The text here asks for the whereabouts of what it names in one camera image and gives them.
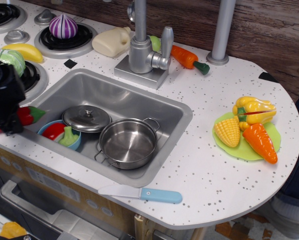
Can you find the orange toy carrot on plate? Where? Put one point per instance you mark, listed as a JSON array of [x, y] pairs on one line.
[[258, 138]]

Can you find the back left stove burner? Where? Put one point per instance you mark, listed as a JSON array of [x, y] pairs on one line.
[[11, 17]]

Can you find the green toy cabbage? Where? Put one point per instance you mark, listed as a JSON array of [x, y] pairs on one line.
[[14, 58]]

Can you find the cream toy bottle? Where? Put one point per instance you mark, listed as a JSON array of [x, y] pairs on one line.
[[112, 42]]

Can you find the steel pan with handles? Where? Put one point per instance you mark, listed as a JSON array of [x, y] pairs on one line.
[[129, 143]]

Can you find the grey stove knob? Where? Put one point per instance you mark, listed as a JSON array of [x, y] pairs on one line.
[[44, 18], [16, 36]]

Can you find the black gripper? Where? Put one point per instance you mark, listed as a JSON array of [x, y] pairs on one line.
[[12, 92]]

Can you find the red toy chili pepper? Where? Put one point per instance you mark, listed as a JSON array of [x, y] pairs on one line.
[[29, 115]]

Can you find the grey toy sink basin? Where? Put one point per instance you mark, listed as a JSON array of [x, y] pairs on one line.
[[119, 100]]

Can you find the red white toy slice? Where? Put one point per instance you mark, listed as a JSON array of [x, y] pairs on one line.
[[53, 130]]

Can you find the grey stove knob near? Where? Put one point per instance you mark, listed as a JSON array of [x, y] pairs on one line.
[[16, 36]]

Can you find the green toy broccoli piece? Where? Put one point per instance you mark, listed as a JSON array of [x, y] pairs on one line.
[[69, 138]]

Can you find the yellow object bottom left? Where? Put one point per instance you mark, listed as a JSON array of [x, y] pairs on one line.
[[12, 230]]

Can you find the yellow toy bell pepper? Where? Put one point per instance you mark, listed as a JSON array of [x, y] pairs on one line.
[[250, 110]]

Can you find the grey vertical pole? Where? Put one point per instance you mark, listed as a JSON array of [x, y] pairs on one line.
[[218, 55]]

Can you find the yellow toy banana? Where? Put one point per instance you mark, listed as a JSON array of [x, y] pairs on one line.
[[28, 51]]

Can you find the light green toy plate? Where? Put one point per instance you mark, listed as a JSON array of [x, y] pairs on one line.
[[244, 151]]

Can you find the black tape near burner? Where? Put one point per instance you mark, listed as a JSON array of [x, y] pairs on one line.
[[70, 63]]

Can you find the blue toy bowl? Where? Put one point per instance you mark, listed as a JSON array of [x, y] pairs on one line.
[[73, 146]]

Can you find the grey oven door handle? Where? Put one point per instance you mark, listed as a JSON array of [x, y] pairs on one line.
[[48, 217]]

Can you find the yellow toy corn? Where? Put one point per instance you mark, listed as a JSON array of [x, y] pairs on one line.
[[228, 132]]

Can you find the middle stove burner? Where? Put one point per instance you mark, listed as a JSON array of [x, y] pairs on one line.
[[55, 48]]

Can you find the stove burner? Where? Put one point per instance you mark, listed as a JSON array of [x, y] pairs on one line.
[[35, 81], [55, 48], [11, 17]]

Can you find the light green toy fruit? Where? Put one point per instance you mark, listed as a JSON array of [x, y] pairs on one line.
[[156, 43]]

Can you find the purple white toy onion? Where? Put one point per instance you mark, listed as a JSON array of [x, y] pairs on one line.
[[63, 27]]

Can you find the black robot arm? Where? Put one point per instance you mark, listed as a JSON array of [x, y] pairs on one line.
[[11, 94]]

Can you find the orange carrot green top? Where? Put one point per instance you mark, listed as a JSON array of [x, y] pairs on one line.
[[189, 60]]

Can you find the grey toy faucet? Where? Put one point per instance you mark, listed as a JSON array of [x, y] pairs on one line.
[[143, 65]]

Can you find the grey stove knob far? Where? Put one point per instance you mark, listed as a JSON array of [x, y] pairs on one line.
[[44, 18]]

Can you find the steel pot lid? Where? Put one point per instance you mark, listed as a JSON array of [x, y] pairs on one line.
[[86, 118]]

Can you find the front left stove burner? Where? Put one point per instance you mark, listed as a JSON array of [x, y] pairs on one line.
[[35, 81]]

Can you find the black tape right edge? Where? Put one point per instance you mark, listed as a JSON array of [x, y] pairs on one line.
[[267, 77]]

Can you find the toy knife blue handle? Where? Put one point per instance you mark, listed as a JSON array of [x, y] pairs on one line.
[[147, 194]]

